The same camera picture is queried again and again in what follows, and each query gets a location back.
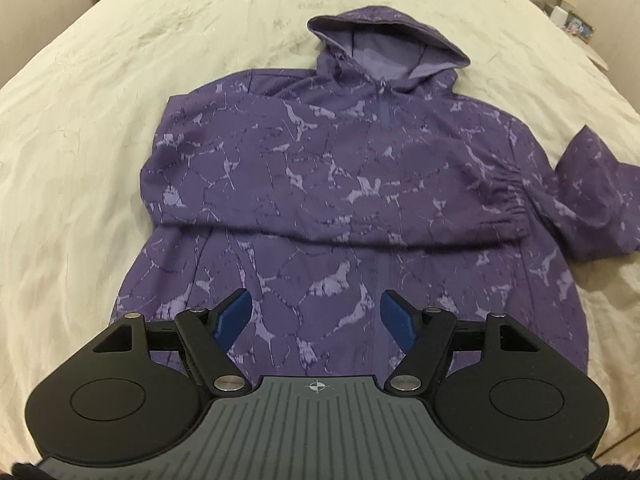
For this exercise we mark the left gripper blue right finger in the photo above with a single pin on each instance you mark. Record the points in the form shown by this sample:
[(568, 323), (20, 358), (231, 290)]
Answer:
[(424, 336)]

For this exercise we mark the right white nightstand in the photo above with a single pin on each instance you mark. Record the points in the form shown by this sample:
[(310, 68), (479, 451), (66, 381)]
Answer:
[(563, 13)]

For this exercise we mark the purple marble-print hooded jacket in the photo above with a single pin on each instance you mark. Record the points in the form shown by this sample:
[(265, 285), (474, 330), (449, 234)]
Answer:
[(318, 190)]

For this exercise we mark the picture frame on right nightstand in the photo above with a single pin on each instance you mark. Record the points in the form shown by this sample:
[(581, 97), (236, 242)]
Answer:
[(578, 27)]

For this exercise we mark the cream bedspread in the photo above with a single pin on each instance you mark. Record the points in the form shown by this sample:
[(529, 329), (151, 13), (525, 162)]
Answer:
[(77, 124)]

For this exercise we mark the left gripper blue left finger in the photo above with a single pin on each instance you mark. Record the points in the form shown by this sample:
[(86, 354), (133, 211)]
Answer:
[(207, 335)]

